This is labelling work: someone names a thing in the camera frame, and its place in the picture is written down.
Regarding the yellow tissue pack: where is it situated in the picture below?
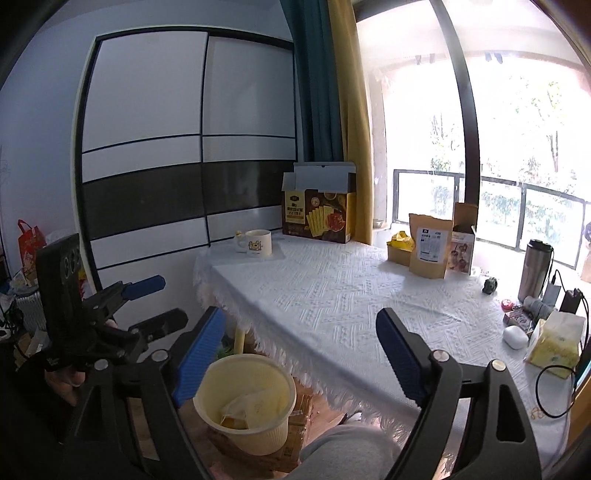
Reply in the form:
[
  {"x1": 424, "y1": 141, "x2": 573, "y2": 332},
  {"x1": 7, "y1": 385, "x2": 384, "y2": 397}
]
[{"x1": 524, "y1": 311, "x2": 586, "y2": 379}]

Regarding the black window frame post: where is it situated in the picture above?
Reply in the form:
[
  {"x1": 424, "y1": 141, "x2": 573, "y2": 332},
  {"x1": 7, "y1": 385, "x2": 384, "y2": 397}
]
[{"x1": 429, "y1": 0, "x2": 483, "y2": 241}]

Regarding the black power adapter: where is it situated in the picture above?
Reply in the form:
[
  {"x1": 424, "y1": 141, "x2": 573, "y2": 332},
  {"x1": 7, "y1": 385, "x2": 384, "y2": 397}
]
[{"x1": 560, "y1": 288, "x2": 585, "y2": 315}]

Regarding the white picture carton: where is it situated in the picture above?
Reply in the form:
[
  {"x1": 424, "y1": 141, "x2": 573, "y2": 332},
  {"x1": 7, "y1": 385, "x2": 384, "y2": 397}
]
[{"x1": 447, "y1": 202, "x2": 479, "y2": 275}]

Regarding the black and white wardrobe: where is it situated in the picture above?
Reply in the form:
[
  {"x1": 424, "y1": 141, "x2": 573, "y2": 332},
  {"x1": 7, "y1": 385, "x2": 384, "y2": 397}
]
[{"x1": 74, "y1": 25, "x2": 305, "y2": 273}]

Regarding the kraft paper pouch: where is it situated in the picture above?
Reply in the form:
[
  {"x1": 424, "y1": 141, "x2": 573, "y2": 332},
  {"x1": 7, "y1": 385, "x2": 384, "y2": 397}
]
[{"x1": 409, "y1": 213, "x2": 454, "y2": 280}]

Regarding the grey ribbed suitcase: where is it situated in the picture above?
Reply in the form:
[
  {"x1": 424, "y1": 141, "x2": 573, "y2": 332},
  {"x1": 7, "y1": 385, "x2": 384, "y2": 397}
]
[{"x1": 15, "y1": 285, "x2": 47, "y2": 335}]

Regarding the stainless steel tumbler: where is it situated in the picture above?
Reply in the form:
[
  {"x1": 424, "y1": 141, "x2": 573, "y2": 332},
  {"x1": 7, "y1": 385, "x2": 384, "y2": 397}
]
[{"x1": 517, "y1": 239, "x2": 554, "y2": 304}]

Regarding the white textured tablecloth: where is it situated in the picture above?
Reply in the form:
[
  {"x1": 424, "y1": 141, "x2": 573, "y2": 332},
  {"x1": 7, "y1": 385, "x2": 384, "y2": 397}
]
[{"x1": 193, "y1": 237, "x2": 578, "y2": 457}]

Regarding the balcony railing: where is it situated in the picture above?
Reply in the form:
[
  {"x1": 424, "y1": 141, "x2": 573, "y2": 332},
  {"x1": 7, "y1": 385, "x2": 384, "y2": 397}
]
[{"x1": 392, "y1": 168, "x2": 587, "y2": 271}]

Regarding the small silver printed box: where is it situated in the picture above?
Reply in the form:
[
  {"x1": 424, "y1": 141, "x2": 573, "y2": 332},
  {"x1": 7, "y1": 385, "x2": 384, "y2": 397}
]
[{"x1": 503, "y1": 309, "x2": 536, "y2": 328}]

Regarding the grey rolled item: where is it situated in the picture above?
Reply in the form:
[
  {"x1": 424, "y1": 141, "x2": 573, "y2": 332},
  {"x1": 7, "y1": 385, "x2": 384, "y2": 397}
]
[{"x1": 523, "y1": 295, "x2": 554, "y2": 319}]

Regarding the person's left forearm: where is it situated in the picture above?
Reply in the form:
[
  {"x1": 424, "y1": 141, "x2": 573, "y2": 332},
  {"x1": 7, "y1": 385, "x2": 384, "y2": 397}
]
[{"x1": 0, "y1": 355, "x2": 75, "y2": 480}]

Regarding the yellow curtain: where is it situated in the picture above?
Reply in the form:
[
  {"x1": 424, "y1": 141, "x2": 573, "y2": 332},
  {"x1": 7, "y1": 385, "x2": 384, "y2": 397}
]
[{"x1": 327, "y1": 0, "x2": 374, "y2": 245}]

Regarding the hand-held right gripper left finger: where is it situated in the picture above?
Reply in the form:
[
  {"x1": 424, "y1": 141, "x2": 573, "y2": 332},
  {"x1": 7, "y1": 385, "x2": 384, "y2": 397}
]
[{"x1": 62, "y1": 305, "x2": 228, "y2": 480}]

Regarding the brown and yellow cracker box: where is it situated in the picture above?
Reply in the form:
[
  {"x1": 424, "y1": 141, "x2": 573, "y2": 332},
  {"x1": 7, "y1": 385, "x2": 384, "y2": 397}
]
[{"x1": 281, "y1": 161, "x2": 357, "y2": 244}]

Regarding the black charging cable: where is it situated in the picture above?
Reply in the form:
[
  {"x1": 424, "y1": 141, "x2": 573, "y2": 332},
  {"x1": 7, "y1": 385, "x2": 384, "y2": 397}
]
[{"x1": 534, "y1": 362, "x2": 578, "y2": 419}]

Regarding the pale yellow waste bin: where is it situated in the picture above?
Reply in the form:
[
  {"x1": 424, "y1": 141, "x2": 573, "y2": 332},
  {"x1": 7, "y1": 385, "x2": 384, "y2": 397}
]
[{"x1": 192, "y1": 353, "x2": 297, "y2": 456}]

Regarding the white earbud case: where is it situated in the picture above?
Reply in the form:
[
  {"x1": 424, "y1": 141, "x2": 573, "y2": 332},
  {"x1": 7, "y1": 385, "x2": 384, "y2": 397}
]
[{"x1": 502, "y1": 325, "x2": 528, "y2": 348}]

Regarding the red gift bag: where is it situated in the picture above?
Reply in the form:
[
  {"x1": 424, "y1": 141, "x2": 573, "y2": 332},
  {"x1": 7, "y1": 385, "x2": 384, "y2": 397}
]
[{"x1": 17, "y1": 219, "x2": 48, "y2": 282}]

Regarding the small box of yellow packets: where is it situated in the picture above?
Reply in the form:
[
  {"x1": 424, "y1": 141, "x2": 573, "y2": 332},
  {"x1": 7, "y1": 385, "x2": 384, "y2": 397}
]
[{"x1": 386, "y1": 231, "x2": 415, "y2": 267}]

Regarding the person's left hand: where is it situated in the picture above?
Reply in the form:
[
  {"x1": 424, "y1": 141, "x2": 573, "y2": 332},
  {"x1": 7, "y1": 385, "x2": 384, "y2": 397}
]
[{"x1": 44, "y1": 368, "x2": 89, "y2": 408}]

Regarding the person's grey trouser leg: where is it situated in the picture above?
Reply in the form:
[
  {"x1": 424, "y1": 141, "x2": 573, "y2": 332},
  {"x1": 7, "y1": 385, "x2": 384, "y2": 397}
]
[{"x1": 299, "y1": 424, "x2": 402, "y2": 480}]

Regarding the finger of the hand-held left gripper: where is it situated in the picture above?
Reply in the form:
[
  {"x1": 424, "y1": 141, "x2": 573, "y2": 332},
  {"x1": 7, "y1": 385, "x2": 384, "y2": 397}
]
[
  {"x1": 82, "y1": 275, "x2": 167, "y2": 325},
  {"x1": 128, "y1": 308, "x2": 190, "y2": 346}
]

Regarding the white cartoon mug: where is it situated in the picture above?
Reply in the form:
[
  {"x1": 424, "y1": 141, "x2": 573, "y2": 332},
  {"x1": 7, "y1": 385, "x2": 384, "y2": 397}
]
[{"x1": 233, "y1": 229, "x2": 273, "y2": 256}]

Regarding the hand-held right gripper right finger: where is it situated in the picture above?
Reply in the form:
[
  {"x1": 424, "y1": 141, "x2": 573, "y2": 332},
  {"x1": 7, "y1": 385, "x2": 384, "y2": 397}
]
[{"x1": 375, "y1": 307, "x2": 544, "y2": 480}]

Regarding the teal curtain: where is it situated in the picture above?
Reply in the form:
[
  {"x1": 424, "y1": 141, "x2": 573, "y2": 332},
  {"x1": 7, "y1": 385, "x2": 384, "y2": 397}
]
[{"x1": 281, "y1": 0, "x2": 345, "y2": 164}]

